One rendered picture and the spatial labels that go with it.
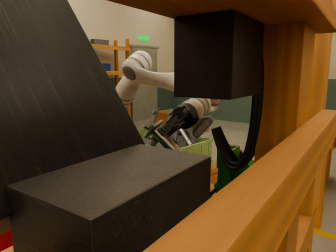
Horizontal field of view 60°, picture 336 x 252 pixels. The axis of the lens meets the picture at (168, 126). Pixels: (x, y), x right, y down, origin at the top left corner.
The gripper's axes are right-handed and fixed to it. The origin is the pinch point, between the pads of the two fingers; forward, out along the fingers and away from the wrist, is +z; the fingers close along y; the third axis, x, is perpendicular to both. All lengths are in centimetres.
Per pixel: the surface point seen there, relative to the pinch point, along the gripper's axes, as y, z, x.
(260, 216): 35, 35, 19
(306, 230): -9, -27, 54
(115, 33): -367, -523, -358
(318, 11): 44.7, -2.1, 8.0
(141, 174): 17.4, 27.8, 6.8
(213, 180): -78, -84, 30
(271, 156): 29.9, 17.7, 18.6
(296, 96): 29.3, -7.6, 16.9
